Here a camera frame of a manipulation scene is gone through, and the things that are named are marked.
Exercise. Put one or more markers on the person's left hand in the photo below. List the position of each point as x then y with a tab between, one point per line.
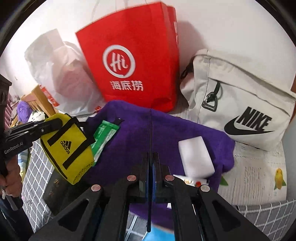
12	183

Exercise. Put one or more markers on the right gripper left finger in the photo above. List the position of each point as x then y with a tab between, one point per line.
102	214

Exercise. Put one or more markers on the grey checkered blanket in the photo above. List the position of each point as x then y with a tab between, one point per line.
270	218

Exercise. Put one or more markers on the blue tissue pack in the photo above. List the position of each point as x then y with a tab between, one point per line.
158	233

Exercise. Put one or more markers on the fruit print wet wipe packet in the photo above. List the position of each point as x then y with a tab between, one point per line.
196	182

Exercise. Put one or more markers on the grey Nike pouch bag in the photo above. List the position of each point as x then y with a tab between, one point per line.
230	94

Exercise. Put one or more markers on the purple plush toy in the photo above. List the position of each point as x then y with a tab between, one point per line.
23	111

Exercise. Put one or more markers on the red Haidilao paper bag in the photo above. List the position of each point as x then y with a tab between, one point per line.
133	55

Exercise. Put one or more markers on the white Miniso plastic bag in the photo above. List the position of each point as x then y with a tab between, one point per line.
62	73

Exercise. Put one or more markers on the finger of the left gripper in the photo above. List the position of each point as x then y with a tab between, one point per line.
35	128

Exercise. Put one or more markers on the newspaper with fruit print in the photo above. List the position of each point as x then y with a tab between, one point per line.
251	175

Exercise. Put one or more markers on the wooden headboard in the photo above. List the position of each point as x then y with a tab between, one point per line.
38	101

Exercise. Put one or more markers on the white dotted pillow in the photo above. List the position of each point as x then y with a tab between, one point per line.
37	116

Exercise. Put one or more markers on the green snack packet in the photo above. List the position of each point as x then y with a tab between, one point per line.
102	136

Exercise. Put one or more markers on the black card piece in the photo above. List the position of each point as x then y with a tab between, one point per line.
118	121

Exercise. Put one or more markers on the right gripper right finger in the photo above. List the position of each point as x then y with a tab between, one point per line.
199	213

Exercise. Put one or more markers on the dark green tea box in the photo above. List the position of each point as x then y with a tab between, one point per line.
59	193

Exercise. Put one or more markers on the white sponge block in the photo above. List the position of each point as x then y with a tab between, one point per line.
195	158

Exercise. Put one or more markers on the purple towel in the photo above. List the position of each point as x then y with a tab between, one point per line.
145	130

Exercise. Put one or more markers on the yellow Adidas pouch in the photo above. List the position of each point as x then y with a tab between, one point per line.
69	148

